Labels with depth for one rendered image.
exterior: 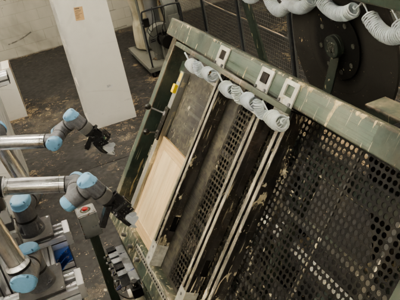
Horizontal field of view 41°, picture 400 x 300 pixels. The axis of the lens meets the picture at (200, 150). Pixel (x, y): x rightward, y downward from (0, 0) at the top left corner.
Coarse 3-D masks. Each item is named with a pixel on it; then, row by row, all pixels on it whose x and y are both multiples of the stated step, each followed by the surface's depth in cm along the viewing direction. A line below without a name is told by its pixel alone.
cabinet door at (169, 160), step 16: (160, 144) 314; (160, 160) 310; (176, 160) 292; (160, 176) 306; (176, 176) 289; (144, 192) 319; (160, 192) 301; (144, 208) 315; (160, 208) 297; (144, 224) 310; (144, 240) 305
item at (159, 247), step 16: (224, 48) 255; (192, 64) 251; (224, 64) 252; (224, 96) 261; (208, 112) 262; (208, 128) 264; (192, 144) 269; (208, 144) 268; (192, 160) 268; (192, 176) 272; (176, 192) 273; (176, 208) 275; (160, 224) 281; (176, 224) 279; (160, 240) 279; (160, 256) 283
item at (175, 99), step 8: (184, 72) 305; (184, 80) 305; (184, 88) 307; (176, 96) 307; (168, 104) 311; (176, 104) 309; (168, 112) 309; (168, 120) 311; (168, 128) 313; (160, 136) 313; (152, 152) 316; (152, 160) 317; (144, 168) 321; (144, 176) 319; (144, 184) 321; (136, 192) 323; (136, 200) 323
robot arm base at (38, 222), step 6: (36, 216) 304; (30, 222) 301; (36, 222) 304; (42, 222) 309; (18, 228) 304; (24, 228) 301; (30, 228) 301; (36, 228) 303; (42, 228) 306; (24, 234) 303; (30, 234) 302; (36, 234) 303
